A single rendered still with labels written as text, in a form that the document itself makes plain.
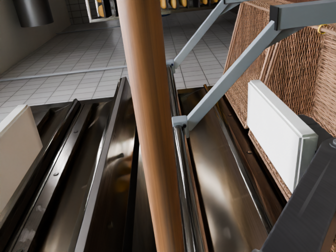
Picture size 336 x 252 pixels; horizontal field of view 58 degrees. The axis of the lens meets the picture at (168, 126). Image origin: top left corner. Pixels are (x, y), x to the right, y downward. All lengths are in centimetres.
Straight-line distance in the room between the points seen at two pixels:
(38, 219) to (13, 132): 96
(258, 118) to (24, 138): 13
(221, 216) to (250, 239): 13
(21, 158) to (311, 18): 59
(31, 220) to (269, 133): 103
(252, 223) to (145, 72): 77
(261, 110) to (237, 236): 78
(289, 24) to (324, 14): 7
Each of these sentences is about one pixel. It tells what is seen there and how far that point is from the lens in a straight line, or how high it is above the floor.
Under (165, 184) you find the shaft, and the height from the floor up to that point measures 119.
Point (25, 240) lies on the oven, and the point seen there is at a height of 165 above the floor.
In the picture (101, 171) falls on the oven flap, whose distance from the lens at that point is 98.
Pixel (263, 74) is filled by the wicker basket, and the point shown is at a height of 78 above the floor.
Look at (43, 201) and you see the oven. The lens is 119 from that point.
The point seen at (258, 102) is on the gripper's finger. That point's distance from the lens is 17.
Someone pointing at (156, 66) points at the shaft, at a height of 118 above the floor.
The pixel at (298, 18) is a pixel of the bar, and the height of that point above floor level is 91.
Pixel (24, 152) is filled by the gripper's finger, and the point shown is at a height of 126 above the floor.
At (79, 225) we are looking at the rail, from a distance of 83.
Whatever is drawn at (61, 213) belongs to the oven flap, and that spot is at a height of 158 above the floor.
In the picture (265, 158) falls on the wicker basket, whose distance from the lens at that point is 117.
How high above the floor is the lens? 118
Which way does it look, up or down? level
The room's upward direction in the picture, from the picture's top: 96 degrees counter-clockwise
